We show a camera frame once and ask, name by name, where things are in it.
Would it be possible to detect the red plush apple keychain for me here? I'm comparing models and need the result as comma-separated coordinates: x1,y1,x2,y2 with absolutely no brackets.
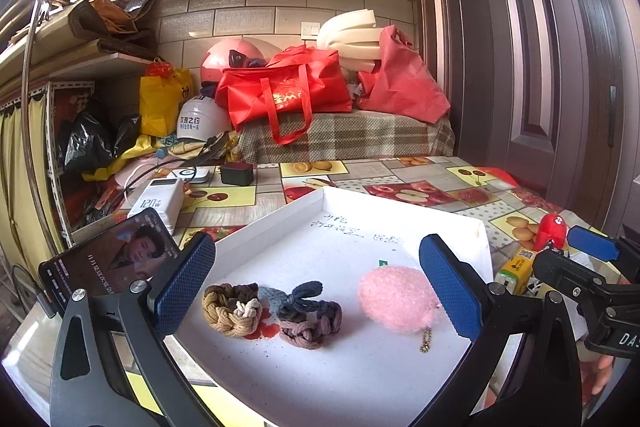
534,213,568,251

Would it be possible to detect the person's right hand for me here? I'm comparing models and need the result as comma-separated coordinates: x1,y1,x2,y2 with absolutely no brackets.
582,355,614,401

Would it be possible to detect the yellow green juice carton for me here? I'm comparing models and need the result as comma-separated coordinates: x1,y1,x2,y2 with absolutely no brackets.
495,248,536,295

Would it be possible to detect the black smartphone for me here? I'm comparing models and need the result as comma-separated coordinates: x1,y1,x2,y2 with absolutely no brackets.
38,208,179,314

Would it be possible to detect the fruit pattern tablecloth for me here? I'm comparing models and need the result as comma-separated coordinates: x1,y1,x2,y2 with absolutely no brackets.
0,155,626,427

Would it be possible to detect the white power bank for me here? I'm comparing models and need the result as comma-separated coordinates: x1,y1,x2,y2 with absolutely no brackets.
127,176,184,233

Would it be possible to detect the blue purple braided knot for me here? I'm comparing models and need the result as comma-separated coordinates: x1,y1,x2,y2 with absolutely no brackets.
258,281,343,350

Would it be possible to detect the black charger block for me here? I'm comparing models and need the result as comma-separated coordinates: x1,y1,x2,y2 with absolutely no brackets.
219,161,255,186

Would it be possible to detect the black plastic bag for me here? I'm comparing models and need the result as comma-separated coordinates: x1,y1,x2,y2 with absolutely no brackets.
56,107,141,173

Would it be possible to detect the plaid covered bench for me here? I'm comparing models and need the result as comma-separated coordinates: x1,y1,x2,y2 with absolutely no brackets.
231,110,456,164

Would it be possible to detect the yellow shopping bag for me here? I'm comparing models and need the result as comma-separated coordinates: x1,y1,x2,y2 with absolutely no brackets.
139,57,194,138

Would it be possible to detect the red non-woven bag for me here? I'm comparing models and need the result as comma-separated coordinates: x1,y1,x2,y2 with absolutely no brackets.
356,25,450,124

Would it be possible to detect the brown wooden door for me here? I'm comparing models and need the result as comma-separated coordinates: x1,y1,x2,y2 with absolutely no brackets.
418,0,639,234

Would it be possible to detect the pink helmet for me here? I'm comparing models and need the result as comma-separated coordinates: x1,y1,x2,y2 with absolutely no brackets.
200,38,268,82

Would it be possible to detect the cream foam roll stack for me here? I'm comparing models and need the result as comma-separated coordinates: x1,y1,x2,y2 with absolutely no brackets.
316,9,383,72

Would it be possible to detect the metal shelf rack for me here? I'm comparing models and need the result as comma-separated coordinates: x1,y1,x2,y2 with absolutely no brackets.
1,0,157,256

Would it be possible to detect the pink fluffy pompom keychain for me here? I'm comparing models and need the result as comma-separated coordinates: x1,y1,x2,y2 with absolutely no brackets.
358,265,442,353

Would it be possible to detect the brown braided rope knot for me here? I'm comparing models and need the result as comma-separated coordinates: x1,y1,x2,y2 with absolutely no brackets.
202,283,262,338

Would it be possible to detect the red tote bag with handles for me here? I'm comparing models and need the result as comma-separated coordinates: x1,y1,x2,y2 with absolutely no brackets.
215,46,352,145

